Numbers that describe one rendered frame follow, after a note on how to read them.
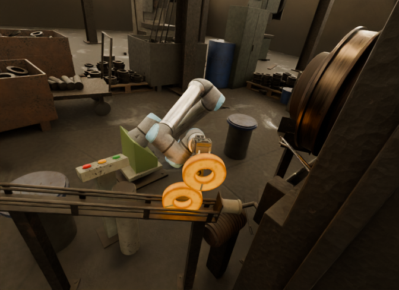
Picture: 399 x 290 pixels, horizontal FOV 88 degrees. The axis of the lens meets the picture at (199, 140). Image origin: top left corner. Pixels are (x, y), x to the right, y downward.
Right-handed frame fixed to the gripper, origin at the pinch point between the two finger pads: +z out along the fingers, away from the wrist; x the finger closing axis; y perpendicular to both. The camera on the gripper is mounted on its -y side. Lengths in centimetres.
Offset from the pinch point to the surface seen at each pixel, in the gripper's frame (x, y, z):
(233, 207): 13.9, -18.0, -3.6
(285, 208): 22.0, -4.7, 16.8
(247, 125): 62, -9, -127
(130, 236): -33, -60, -37
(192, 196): -3.2, -12.3, -2.0
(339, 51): 37, 41, 5
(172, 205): -10.5, -17.0, -3.4
